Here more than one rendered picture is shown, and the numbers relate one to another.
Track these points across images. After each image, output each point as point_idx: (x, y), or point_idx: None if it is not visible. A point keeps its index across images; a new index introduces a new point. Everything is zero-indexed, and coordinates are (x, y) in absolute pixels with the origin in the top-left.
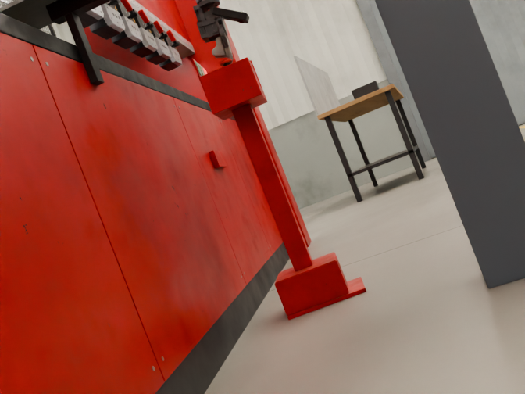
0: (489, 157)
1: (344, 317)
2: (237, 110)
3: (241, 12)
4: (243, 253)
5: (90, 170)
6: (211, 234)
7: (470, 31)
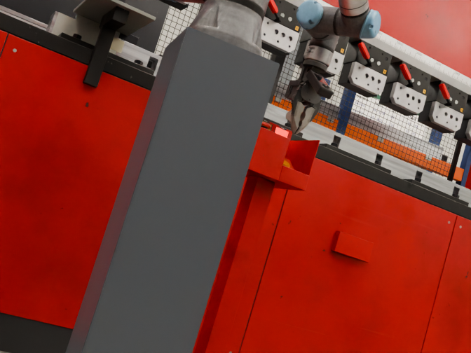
0: (90, 303)
1: None
2: (249, 178)
3: (319, 84)
4: (280, 345)
5: None
6: None
7: (143, 156)
